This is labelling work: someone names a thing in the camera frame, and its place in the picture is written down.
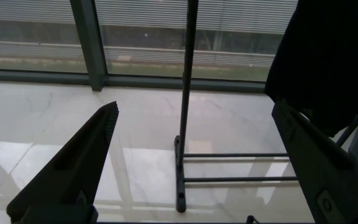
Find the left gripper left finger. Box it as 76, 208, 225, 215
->
6, 100, 120, 223

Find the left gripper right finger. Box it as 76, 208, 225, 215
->
271, 100, 358, 224

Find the black garment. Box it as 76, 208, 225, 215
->
264, 0, 358, 138

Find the black clothes rack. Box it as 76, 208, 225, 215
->
173, 0, 358, 214

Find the window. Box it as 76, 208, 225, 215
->
0, 0, 298, 94

